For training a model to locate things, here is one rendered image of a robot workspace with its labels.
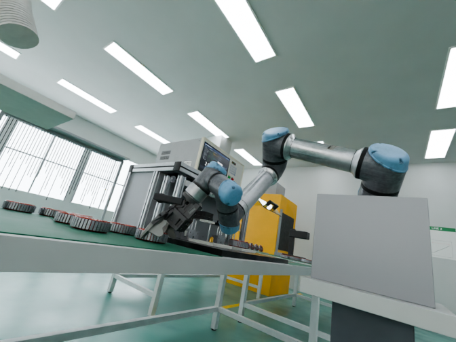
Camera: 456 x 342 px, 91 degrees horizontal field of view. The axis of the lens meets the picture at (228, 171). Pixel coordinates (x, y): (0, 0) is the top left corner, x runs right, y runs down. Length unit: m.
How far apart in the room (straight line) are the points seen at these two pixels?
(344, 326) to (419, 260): 0.25
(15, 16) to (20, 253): 1.35
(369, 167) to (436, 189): 5.67
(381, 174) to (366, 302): 0.39
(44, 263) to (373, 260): 0.73
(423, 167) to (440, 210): 0.97
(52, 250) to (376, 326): 0.73
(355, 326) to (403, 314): 0.14
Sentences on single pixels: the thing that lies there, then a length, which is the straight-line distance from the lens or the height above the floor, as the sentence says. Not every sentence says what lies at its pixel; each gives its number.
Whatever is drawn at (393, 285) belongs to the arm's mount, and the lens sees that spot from 0.76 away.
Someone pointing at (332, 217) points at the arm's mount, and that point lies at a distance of 0.79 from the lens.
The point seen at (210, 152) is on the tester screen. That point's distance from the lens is 1.29.
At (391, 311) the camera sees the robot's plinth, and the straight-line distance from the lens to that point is 0.70.
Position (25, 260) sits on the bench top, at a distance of 0.48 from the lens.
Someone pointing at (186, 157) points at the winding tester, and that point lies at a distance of 1.30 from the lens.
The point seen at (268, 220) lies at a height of 1.37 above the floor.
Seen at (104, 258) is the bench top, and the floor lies 0.72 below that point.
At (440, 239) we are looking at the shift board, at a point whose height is 1.66.
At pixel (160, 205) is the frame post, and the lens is 1.13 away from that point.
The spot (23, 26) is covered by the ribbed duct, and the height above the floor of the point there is 1.59.
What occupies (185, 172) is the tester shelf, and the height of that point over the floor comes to 1.08.
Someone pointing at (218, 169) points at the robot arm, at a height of 1.03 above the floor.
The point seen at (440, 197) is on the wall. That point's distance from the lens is 6.48.
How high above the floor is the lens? 0.80
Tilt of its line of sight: 17 degrees up
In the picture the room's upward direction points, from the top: 12 degrees clockwise
